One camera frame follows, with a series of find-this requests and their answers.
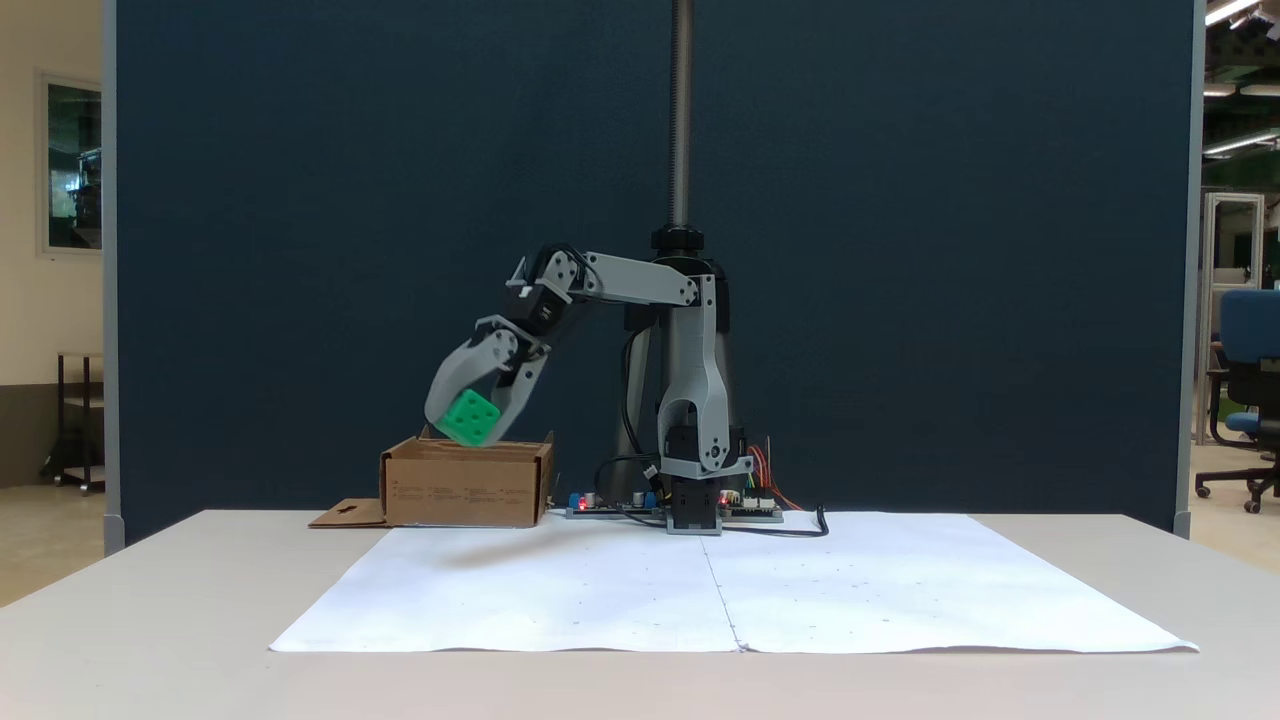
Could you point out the black stand with metal pole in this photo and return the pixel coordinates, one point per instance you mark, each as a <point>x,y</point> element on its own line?
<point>681,120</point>

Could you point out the black wheeled trolley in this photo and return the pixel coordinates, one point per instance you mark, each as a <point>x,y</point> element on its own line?
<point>60,410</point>

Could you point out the dark blue partition screen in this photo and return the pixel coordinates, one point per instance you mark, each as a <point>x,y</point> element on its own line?
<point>350,250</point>

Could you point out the white paper sheet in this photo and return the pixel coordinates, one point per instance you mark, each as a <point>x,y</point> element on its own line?
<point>560,600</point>

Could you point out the framed wall window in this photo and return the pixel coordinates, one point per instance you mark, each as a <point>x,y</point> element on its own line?
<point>75,160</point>

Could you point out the blue circuit board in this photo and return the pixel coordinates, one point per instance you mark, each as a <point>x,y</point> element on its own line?
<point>600,509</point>

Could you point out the brown cardboard box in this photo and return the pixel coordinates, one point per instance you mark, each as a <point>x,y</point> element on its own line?
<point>460,495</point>

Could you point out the fluorescent ceiling light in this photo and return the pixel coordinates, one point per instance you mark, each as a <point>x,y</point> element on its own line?
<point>1230,10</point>
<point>1240,89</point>
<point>1240,142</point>

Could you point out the green dice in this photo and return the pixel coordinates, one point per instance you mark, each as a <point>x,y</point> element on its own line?
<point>470,418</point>

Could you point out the blue office chair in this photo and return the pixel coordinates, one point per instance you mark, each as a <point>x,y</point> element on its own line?
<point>1250,325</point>

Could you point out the grey wide gripper jaw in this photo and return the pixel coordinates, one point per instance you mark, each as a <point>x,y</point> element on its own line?
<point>450,378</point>

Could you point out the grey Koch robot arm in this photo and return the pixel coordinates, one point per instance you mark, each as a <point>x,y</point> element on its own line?
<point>690,360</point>

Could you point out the grey narrow gripper jaw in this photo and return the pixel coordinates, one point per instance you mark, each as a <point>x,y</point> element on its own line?
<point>522,385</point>

